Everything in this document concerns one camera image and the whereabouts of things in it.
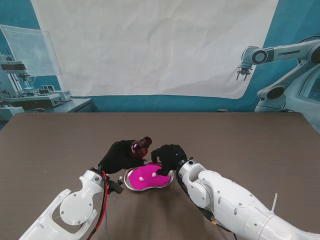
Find white wrinkled backdrop sheet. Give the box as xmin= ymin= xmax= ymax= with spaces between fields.
xmin=30 ymin=0 xmax=280 ymax=100

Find red transparent sample bottle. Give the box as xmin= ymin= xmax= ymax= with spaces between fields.
xmin=130 ymin=136 xmax=153 ymax=161

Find blue lab print banner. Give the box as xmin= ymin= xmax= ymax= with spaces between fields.
xmin=0 ymin=0 xmax=320 ymax=131

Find white zip tie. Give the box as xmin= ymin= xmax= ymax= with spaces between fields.
xmin=271 ymin=192 xmax=279 ymax=215

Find magenta tray liner pad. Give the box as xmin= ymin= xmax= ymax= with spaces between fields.
xmin=128 ymin=166 xmax=170 ymax=190

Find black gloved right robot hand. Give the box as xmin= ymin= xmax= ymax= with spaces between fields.
xmin=150 ymin=144 xmax=188 ymax=177

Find steel kidney-shaped tray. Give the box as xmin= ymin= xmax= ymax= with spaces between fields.
xmin=123 ymin=163 xmax=175 ymax=193

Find thin grey cable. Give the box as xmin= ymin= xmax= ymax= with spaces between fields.
xmin=104 ymin=212 xmax=110 ymax=240

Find red black left arm cables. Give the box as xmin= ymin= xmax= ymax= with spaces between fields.
xmin=84 ymin=169 xmax=111 ymax=240

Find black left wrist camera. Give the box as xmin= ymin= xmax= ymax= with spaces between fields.
xmin=107 ymin=179 xmax=125 ymax=195

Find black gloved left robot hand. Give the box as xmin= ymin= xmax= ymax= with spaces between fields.
xmin=97 ymin=139 xmax=150 ymax=175

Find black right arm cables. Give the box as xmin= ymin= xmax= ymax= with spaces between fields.
xmin=177 ymin=174 xmax=240 ymax=240

